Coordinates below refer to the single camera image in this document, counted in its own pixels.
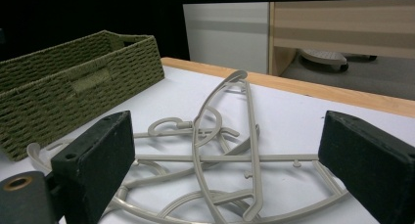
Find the green woven basket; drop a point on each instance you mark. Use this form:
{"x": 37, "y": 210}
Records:
{"x": 49, "y": 97}

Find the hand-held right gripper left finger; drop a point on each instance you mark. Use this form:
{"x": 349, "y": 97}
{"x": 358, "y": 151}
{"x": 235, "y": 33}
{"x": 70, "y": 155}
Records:
{"x": 94, "y": 165}

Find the grey plastic clothes hanger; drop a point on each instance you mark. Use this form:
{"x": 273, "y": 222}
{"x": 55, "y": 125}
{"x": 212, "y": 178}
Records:
{"x": 228, "y": 158}
{"x": 252, "y": 136}
{"x": 31, "y": 151}

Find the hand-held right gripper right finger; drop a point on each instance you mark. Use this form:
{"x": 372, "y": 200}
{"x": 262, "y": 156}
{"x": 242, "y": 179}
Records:
{"x": 372, "y": 162}

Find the white cabinet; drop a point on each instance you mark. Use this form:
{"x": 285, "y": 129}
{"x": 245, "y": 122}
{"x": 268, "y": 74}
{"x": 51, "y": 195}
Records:
{"x": 225, "y": 38}

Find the grey rolling base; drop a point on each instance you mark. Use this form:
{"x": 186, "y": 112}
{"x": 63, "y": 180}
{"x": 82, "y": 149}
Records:
{"x": 323, "y": 57}

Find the light wooden desk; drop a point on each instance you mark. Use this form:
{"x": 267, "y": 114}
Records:
{"x": 342, "y": 25}

